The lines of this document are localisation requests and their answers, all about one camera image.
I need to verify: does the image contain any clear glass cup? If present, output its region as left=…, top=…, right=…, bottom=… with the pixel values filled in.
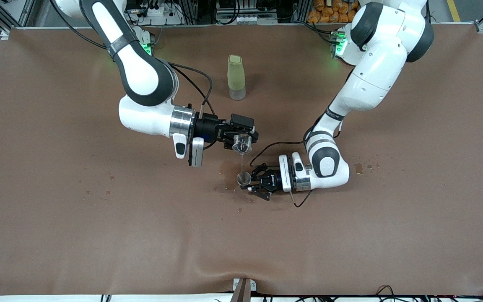
left=232, top=133, right=253, bottom=155

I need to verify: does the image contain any green bottle with clear base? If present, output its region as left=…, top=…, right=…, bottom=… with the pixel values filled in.
left=227, top=54, right=247, bottom=101

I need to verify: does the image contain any brown table mat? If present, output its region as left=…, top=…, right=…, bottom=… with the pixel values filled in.
left=0, top=23, right=483, bottom=296

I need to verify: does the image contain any black equipment rack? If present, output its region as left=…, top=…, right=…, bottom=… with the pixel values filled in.
left=216, top=0, right=278, bottom=24

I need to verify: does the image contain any white power strip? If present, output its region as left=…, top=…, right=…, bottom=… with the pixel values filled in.
left=138, top=0, right=182, bottom=26

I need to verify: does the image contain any orange snack pile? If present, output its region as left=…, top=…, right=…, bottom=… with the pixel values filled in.
left=307, top=0, right=361, bottom=23

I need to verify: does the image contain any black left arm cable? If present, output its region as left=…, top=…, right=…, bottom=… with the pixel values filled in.
left=250, top=126, right=343, bottom=208

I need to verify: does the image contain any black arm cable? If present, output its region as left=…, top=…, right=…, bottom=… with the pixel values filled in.
left=49, top=0, right=213, bottom=149
left=250, top=126, right=343, bottom=208

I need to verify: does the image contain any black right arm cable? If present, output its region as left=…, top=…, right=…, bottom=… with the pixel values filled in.
left=49, top=0, right=213, bottom=149

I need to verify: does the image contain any metal bracket with brown post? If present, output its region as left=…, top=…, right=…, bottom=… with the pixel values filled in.
left=232, top=278, right=257, bottom=302

